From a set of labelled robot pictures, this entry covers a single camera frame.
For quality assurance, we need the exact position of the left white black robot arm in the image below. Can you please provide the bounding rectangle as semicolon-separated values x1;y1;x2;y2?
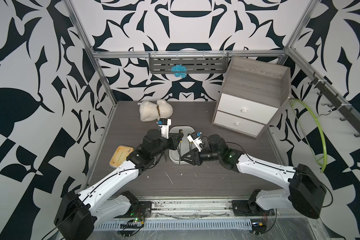
54;129;184;240

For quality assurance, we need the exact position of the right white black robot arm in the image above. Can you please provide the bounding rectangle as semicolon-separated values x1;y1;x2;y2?
181;134;327;219

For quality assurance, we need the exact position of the white plastic storage box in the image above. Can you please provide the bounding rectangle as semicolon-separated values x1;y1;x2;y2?
169;126;195;165

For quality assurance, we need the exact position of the white plush toy animal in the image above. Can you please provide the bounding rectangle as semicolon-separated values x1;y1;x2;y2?
138;100;174;122

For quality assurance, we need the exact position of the yellow sponge pad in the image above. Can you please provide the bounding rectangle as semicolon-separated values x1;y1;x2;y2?
110;145;134;169

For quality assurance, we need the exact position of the grey white drawer cabinet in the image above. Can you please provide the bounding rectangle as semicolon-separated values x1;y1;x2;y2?
212;57;292;139

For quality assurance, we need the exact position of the teal crumpled cloth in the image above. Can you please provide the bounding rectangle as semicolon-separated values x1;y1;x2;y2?
171;65;188;79

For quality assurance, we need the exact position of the green hoop tube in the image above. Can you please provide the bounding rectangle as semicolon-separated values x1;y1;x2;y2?
289;98;328;174

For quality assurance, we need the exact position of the file with yellow handle one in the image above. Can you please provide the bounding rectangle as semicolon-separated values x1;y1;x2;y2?
178;129;183;165

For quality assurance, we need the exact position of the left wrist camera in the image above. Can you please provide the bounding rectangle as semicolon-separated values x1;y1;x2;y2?
158;118;172;139

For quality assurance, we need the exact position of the grey wall shelf rack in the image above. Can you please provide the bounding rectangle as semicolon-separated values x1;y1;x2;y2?
149;53;229;74

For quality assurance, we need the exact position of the aluminium cage frame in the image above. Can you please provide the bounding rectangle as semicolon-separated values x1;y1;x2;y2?
61;0;360;240

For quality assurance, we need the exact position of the grey wall hook rail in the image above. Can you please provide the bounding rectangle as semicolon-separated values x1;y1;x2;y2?
309;72;360;138

